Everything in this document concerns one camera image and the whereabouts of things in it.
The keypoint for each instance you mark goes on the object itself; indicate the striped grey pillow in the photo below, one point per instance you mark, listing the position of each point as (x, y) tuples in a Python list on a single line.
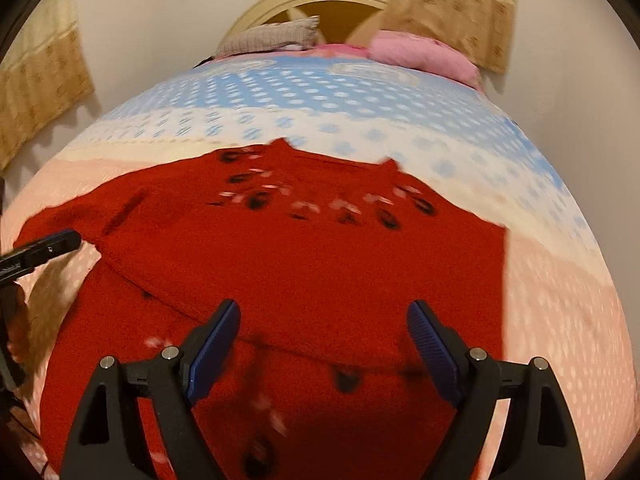
[(270, 37)]

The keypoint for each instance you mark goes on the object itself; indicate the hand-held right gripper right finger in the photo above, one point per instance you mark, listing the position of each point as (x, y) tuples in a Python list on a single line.
[(434, 350)]

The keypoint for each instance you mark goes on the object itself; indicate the pink floral cloth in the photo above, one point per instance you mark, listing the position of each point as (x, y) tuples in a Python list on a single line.
[(335, 51)]

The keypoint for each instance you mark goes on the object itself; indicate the cream wooden headboard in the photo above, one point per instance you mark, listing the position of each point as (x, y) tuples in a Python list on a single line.
[(320, 0)]

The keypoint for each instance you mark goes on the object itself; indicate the person's left hand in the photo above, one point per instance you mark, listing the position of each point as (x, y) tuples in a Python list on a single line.
[(21, 320)]

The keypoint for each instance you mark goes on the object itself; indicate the beige patterned curtain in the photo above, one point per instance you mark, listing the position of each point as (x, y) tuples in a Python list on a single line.
[(450, 5), (40, 90)]

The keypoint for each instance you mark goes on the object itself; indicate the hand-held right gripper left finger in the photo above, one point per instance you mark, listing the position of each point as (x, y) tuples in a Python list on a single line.
[(215, 350)]

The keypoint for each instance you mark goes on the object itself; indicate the red knitted sweater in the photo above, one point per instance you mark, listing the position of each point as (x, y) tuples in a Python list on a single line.
[(300, 270)]

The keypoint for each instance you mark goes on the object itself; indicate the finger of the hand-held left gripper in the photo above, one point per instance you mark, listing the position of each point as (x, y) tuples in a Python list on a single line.
[(47, 247)]

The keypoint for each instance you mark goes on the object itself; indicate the pink pillow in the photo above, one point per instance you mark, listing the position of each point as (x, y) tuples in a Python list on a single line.
[(425, 55)]

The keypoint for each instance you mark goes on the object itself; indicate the dotted pastel bedspread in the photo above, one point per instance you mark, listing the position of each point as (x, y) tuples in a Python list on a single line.
[(320, 95)]

